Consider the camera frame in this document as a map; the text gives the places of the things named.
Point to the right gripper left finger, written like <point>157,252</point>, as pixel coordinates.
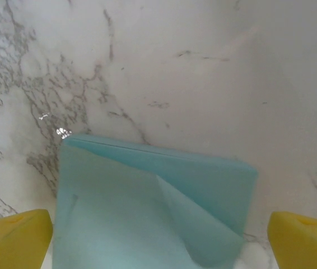
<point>13,241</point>

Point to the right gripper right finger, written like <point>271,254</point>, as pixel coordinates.
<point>304,243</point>

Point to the blue sticky note pad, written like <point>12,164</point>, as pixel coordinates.
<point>147,196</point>

